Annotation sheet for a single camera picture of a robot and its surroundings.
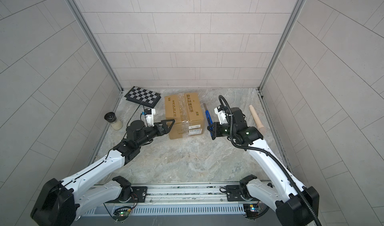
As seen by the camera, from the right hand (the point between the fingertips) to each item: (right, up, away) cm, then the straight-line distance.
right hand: (208, 129), depth 73 cm
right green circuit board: (+20, -36, -5) cm, 42 cm away
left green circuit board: (-39, -36, -8) cm, 53 cm away
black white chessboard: (-44, +17, +34) cm, 58 cm away
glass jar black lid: (-56, 0, +18) cm, 59 cm away
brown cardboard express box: (-12, +9, +10) cm, 18 cm away
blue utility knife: (+1, +6, +1) cm, 6 cm away
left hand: (-17, +3, +2) cm, 17 cm away
